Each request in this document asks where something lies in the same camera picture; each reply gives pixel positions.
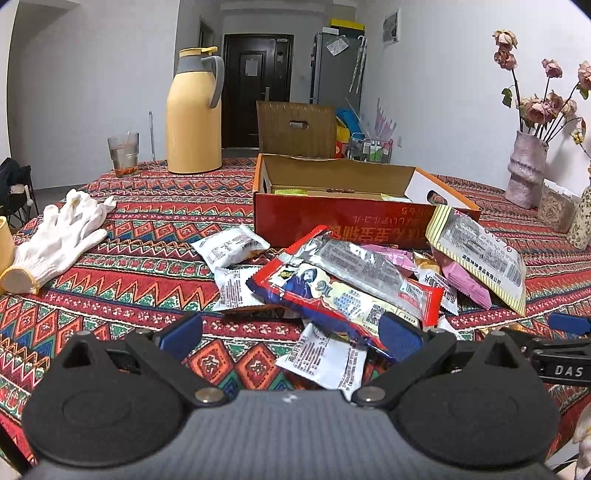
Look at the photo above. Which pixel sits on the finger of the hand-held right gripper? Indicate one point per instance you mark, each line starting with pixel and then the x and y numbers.
pixel 572 324
pixel 563 345

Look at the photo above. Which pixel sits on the white cotton glove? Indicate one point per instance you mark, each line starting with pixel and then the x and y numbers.
pixel 55 244

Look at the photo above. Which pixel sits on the patterned bottle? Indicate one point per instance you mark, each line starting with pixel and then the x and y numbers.
pixel 582 221

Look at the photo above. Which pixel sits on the blue and yellow bags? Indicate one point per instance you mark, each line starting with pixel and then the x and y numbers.
pixel 348 122

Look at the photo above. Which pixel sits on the purple decorative plant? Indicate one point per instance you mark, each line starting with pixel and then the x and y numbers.
pixel 385 122

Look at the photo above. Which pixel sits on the red cardboard box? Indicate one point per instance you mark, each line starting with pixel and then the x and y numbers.
pixel 323 217

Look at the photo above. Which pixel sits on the long silver red-edged snack packet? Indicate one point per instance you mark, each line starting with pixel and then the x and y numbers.
pixel 360 263

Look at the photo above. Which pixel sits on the grey refrigerator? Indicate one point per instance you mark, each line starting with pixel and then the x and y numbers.
pixel 332 74

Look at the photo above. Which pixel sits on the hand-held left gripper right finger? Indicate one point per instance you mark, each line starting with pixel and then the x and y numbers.
pixel 399 339

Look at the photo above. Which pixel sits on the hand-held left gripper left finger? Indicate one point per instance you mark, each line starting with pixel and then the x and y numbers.
pixel 178 337

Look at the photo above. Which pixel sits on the gold snack packet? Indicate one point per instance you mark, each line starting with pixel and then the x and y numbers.
pixel 425 264

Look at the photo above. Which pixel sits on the wall panel box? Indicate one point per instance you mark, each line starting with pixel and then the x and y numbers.
pixel 391 27

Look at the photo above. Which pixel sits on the pink snack packet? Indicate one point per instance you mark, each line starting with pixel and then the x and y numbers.
pixel 461 281
pixel 390 257

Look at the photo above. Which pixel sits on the white snack packet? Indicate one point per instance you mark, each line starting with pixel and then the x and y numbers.
pixel 323 357
pixel 228 244
pixel 438 288
pixel 233 288

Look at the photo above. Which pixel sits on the pink ceramic vase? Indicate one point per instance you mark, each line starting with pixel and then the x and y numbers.
pixel 524 170

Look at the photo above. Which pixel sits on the yellow thermos jug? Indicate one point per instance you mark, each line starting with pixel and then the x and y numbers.
pixel 191 120

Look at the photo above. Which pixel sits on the clear storage jar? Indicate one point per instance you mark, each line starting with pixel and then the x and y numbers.
pixel 556 210

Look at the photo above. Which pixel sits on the hanging folded umbrella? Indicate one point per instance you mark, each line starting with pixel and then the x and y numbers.
pixel 358 64

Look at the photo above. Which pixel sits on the glass cup with straw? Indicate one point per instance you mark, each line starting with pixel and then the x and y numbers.
pixel 123 154

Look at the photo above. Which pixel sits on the yellow box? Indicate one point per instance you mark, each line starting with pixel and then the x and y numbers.
pixel 347 25

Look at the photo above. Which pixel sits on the long blue red snack packet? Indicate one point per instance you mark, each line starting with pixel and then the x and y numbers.
pixel 314 288

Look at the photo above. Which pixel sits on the large cream-edged snack packet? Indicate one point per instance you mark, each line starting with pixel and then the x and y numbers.
pixel 485 258

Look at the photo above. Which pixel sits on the dark entrance door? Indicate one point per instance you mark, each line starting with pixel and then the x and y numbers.
pixel 258 92

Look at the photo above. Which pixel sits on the dried pink roses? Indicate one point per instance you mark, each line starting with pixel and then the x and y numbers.
pixel 540 108

